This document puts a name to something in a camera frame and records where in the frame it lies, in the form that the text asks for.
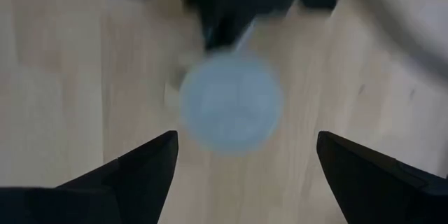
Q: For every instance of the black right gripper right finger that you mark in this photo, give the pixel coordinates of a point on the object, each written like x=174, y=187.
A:
x=378, y=189

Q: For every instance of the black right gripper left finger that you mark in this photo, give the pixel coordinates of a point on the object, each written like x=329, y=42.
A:
x=105, y=189

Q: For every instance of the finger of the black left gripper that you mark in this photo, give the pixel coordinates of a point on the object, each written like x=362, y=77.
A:
x=259, y=3
x=210, y=3

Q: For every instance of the white lightbulb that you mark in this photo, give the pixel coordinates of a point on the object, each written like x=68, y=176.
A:
x=231, y=103

